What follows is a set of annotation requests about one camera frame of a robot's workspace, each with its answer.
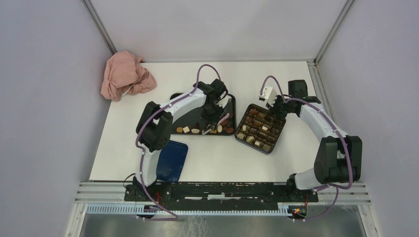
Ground blue chocolate box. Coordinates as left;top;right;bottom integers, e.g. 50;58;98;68
234;104;286;155

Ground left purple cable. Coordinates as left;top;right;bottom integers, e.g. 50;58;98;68
135;64;222;221

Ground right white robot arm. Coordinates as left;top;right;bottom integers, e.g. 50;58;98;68
274;80;363;201

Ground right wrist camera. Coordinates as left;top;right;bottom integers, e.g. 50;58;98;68
258;86;278;107

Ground black chocolate tray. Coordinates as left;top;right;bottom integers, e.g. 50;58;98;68
171;94;237;136

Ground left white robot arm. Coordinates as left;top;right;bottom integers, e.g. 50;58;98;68
133;79;230;201

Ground blue tin lid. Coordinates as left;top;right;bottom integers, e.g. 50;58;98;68
156;140;188;183

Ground pink cloth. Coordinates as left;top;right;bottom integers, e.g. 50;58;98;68
100;51;157;101

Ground white oval flat chocolate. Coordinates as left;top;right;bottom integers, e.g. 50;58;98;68
191;128;200;134

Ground pink cat paw tongs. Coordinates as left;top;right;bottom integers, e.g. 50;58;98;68
202;113;230;135

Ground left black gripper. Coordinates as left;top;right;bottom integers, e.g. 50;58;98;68
201;102;226;131

